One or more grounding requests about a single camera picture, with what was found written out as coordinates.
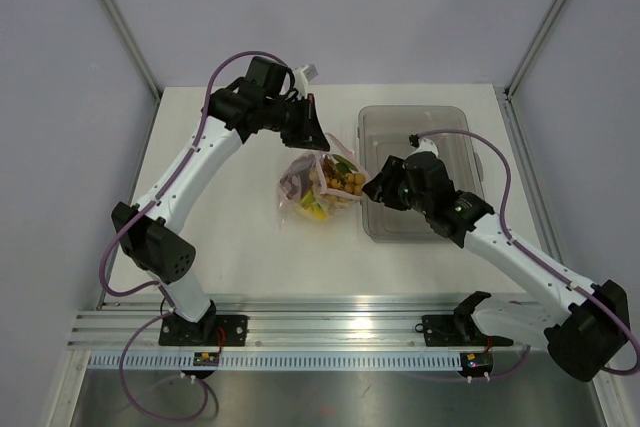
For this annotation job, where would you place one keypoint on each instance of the small circuit board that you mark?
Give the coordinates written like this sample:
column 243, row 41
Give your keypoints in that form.
column 476, row 364
column 206, row 359

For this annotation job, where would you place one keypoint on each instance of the clear grey plastic bin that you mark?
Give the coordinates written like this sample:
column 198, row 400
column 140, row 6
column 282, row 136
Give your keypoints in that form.
column 384, row 131

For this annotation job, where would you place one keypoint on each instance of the right small circuit board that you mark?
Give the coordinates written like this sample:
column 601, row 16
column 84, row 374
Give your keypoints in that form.
column 476, row 364

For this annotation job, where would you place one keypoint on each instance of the yellow banana bunch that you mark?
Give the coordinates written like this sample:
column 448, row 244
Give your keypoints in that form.
column 310, row 208

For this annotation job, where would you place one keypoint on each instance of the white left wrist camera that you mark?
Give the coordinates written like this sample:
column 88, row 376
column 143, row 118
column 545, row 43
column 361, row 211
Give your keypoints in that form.
column 303, row 76

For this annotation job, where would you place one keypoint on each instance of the aluminium mounting rail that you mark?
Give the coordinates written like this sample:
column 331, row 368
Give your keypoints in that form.
column 323, row 334

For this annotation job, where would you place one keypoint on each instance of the aluminium frame post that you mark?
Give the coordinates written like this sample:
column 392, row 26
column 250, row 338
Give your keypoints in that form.
column 535, row 46
column 130, row 45

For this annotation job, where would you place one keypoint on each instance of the brown longan bunch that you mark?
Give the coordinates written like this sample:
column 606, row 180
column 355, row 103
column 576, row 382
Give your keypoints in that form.
column 337, row 181

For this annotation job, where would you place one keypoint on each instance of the clear red-dotted zip bag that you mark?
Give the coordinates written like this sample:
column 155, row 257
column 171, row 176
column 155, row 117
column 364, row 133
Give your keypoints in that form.
column 286, row 207

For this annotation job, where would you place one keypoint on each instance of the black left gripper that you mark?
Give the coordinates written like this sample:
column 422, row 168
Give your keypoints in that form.
column 309, row 133

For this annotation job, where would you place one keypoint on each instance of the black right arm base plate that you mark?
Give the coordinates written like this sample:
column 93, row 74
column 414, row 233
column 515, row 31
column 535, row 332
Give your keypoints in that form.
column 439, row 330

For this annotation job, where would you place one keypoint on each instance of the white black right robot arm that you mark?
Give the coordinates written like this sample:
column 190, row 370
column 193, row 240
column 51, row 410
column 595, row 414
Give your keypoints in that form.
column 582, row 325

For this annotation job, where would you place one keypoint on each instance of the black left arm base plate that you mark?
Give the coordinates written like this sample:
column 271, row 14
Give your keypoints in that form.
column 225, row 330

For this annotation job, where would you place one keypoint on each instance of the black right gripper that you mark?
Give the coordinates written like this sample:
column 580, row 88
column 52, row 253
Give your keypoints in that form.
column 382, row 186

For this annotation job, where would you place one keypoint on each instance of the left aluminium frame post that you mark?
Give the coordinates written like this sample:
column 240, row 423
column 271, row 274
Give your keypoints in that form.
column 130, row 45

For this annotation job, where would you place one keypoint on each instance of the red grape bunch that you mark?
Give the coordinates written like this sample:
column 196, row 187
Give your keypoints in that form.
column 295, row 181

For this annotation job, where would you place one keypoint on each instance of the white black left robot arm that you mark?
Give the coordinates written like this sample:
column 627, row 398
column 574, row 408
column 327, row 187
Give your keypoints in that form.
column 269, row 96

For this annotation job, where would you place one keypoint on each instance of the left small circuit board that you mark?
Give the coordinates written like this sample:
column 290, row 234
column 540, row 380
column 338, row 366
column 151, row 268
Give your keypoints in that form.
column 206, row 359

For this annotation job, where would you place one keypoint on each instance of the right aluminium frame post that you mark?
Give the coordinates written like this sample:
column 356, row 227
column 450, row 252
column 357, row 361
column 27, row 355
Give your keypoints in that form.
column 535, row 46

